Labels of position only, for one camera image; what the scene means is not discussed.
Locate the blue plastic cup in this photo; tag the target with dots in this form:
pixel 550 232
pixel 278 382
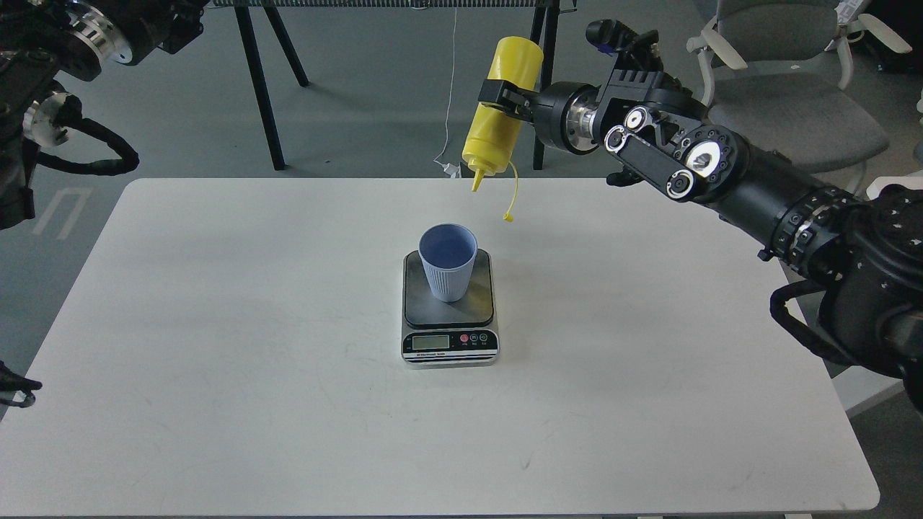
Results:
pixel 448 253

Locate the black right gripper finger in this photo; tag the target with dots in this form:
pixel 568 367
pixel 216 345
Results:
pixel 506 97

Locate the digital kitchen scale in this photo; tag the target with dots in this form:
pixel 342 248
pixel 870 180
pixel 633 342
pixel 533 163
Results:
pixel 437 334

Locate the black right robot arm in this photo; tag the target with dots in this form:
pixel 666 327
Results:
pixel 655 128

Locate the grey office chair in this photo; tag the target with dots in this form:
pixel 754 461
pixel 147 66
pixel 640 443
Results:
pixel 808 119

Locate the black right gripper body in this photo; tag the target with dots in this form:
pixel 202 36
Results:
pixel 563 116

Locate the white side table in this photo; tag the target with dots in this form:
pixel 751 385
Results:
pixel 859 303

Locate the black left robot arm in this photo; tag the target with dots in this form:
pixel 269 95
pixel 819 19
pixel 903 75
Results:
pixel 41 39

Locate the black trestle table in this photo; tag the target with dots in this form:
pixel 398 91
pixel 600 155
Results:
pixel 324 90

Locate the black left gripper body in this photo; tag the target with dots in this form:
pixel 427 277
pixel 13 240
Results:
pixel 147 25

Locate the yellow squeeze bottle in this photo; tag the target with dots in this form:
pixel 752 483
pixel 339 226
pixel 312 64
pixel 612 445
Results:
pixel 497 121

